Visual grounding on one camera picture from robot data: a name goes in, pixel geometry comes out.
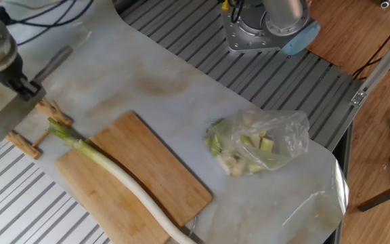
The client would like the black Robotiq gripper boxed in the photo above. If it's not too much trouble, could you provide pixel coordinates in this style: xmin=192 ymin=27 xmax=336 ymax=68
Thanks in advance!
xmin=0 ymin=53 xmax=44 ymax=102

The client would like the steel cleaver knife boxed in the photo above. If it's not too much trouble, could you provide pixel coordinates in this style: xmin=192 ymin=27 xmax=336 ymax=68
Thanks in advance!
xmin=0 ymin=45 xmax=74 ymax=150

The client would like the plastic bag of chopped scallions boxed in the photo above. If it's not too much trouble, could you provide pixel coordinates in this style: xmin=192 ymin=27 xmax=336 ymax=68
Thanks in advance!
xmin=203 ymin=108 xmax=310 ymax=177

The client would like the wooden peg rack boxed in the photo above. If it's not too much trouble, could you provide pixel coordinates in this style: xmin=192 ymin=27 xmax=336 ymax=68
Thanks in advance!
xmin=0 ymin=98 xmax=74 ymax=160

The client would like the long whole scallion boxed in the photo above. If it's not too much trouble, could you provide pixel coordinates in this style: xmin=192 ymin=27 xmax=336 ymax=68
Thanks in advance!
xmin=47 ymin=117 xmax=198 ymax=244

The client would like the wooden cutting board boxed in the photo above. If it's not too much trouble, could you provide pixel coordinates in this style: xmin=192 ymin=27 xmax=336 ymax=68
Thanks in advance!
xmin=54 ymin=111 xmax=213 ymax=244

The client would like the metal hanging loop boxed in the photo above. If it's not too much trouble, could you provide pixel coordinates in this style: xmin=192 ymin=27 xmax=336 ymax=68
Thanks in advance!
xmin=188 ymin=215 xmax=199 ymax=238

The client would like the black flat bar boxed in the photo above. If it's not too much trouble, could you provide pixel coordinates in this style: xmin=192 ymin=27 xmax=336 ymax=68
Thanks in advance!
xmin=357 ymin=176 xmax=390 ymax=213

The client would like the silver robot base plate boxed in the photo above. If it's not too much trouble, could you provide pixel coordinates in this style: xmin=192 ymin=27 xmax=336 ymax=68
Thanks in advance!
xmin=220 ymin=0 xmax=313 ymax=54

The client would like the black floor cable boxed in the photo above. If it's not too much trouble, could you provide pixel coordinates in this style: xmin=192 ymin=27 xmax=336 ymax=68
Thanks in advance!
xmin=352 ymin=9 xmax=390 ymax=81

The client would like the slanted aluminium frame bar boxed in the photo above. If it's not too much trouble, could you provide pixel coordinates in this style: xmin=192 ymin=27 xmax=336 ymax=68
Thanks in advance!
xmin=349 ymin=20 xmax=390 ymax=108

